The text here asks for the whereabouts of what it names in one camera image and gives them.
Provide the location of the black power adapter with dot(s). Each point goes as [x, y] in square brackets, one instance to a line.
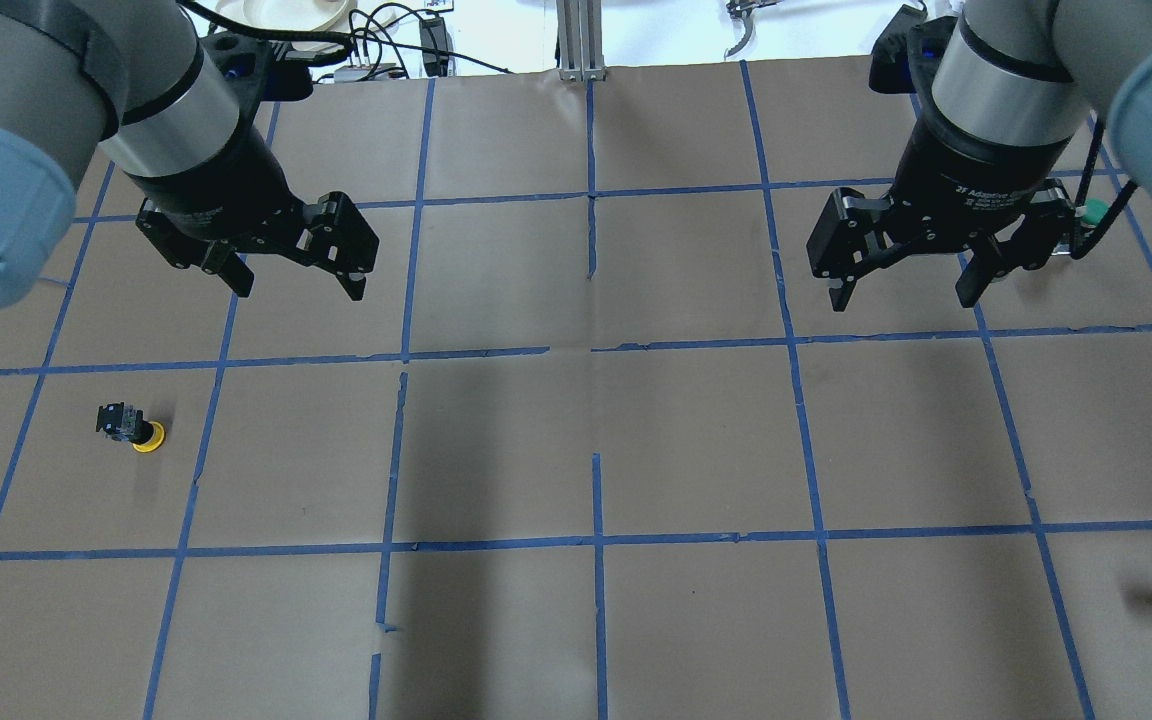
[435, 43]

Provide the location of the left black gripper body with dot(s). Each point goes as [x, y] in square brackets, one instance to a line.
[218, 178]

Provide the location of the green push button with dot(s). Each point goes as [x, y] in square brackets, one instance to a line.
[1091, 225]

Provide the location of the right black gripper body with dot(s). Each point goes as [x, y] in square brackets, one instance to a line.
[971, 165]

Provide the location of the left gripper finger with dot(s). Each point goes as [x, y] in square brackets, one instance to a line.
[223, 259]
[340, 241]

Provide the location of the beige plate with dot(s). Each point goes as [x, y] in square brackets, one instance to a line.
[295, 16]

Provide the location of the yellow push button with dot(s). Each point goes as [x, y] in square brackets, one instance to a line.
[127, 424]

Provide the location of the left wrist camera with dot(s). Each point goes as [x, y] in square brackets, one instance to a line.
[259, 70]

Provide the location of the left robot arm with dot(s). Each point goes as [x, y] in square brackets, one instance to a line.
[168, 92]

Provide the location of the aluminium frame post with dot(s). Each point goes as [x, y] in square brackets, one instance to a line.
[580, 56]

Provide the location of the beige tray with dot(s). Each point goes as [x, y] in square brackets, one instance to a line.
[316, 33]

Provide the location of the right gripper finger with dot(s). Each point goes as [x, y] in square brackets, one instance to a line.
[1043, 226]
[845, 244]

